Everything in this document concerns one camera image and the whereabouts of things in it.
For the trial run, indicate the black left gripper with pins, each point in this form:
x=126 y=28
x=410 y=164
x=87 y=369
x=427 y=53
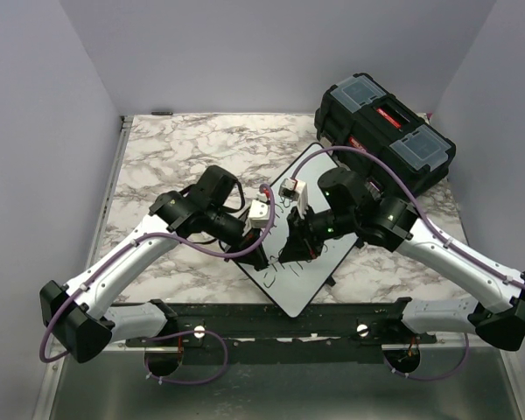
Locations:
x=256 y=257

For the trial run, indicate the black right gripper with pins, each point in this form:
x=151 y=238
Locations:
x=300 y=244

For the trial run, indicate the silver whiteboard marker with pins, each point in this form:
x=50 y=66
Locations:
x=273 y=261

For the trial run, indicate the white framed whiteboard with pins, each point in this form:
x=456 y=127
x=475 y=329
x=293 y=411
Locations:
x=292 y=285

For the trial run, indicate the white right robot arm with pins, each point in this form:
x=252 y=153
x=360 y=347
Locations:
x=495 y=307

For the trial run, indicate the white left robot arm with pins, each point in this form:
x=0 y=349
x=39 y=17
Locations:
x=80 y=313

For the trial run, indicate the black red toolbox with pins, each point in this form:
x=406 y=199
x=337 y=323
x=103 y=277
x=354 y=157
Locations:
x=360 y=113

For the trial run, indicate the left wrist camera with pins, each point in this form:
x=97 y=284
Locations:
x=258 y=216

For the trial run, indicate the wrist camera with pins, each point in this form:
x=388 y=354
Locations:
x=292 y=191
x=258 y=216

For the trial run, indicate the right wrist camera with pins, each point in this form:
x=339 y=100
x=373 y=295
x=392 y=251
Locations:
x=292 y=191

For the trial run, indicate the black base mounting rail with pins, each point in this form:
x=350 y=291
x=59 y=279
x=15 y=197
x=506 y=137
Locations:
x=264 y=334

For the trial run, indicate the aluminium frame rail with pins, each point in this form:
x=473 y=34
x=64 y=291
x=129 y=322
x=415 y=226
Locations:
x=46 y=396

